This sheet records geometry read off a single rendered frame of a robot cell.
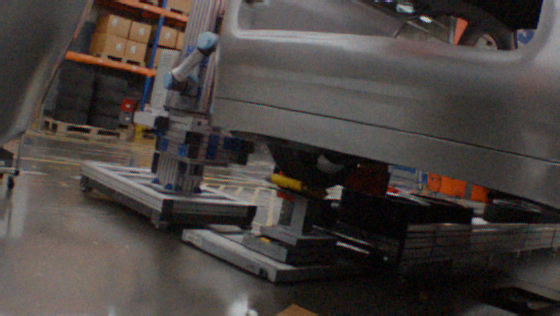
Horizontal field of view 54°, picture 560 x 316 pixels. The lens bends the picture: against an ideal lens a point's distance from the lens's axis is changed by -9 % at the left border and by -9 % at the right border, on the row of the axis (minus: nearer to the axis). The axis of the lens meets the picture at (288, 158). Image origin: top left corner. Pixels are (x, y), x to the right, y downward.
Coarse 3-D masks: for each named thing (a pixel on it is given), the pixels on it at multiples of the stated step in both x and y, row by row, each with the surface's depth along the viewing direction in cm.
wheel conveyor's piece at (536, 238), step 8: (480, 208) 659; (480, 216) 657; (536, 224) 574; (544, 224) 597; (552, 224) 619; (528, 232) 562; (536, 232) 581; (544, 232) 603; (552, 232) 626; (528, 240) 564; (536, 240) 585; (544, 240) 607; (528, 248) 569; (536, 248) 591
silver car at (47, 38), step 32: (0, 0) 47; (32, 0) 52; (64, 0) 59; (0, 32) 49; (32, 32) 55; (64, 32) 64; (0, 64) 51; (32, 64) 58; (0, 96) 53; (32, 96) 63; (0, 128) 56
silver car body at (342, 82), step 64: (256, 0) 289; (320, 0) 320; (384, 0) 369; (448, 0) 387; (512, 0) 380; (256, 64) 242; (320, 64) 218; (384, 64) 199; (448, 64) 183; (512, 64) 171; (256, 128) 249; (320, 128) 224; (384, 128) 204; (448, 128) 187; (512, 128) 173; (512, 192) 177
